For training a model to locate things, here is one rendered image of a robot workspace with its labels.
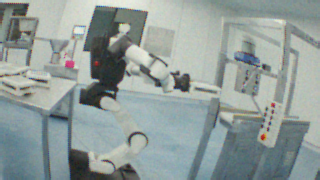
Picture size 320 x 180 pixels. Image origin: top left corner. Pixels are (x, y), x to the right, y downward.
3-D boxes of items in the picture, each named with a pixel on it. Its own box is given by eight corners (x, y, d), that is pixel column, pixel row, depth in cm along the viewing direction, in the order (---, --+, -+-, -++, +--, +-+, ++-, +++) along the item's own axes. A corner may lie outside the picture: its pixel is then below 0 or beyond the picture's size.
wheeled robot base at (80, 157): (70, 192, 192) (68, 160, 188) (68, 167, 242) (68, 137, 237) (145, 204, 211) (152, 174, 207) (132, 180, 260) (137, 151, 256)
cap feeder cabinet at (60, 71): (39, 116, 376) (44, 64, 366) (40, 106, 428) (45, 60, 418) (73, 123, 402) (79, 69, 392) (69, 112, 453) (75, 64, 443)
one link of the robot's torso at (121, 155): (95, 168, 211) (137, 130, 215) (92, 158, 230) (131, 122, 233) (109, 179, 216) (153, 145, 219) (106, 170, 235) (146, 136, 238)
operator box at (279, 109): (268, 147, 149) (280, 105, 146) (256, 140, 165) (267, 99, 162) (274, 147, 151) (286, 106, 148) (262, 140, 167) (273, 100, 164)
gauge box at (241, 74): (239, 93, 222) (243, 67, 219) (233, 90, 232) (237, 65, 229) (257, 96, 229) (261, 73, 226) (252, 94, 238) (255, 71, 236)
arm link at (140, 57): (164, 58, 172) (135, 40, 181) (149, 78, 171) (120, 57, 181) (171, 66, 182) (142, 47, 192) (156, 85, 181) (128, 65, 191)
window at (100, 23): (82, 51, 663) (95, 5, 648) (82, 51, 664) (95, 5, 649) (137, 57, 719) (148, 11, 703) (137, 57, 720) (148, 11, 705)
